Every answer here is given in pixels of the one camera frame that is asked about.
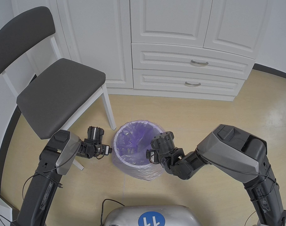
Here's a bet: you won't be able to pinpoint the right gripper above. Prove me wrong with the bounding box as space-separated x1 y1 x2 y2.
146 148 162 164

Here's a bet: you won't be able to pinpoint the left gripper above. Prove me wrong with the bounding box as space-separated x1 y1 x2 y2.
96 144 113 159

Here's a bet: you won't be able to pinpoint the purple plastic bag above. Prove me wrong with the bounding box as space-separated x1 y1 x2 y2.
112 119 167 181

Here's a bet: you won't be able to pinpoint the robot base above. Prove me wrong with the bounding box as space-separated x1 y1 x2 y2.
103 205 201 226

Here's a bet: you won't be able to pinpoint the white trash bin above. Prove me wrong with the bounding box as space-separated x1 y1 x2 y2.
113 121 166 181

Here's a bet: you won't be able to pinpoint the white chair with grey cushions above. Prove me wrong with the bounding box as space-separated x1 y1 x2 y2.
0 7 117 171

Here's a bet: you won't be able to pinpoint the white wardrobe with drawers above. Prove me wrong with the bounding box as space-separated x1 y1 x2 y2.
11 0 272 102

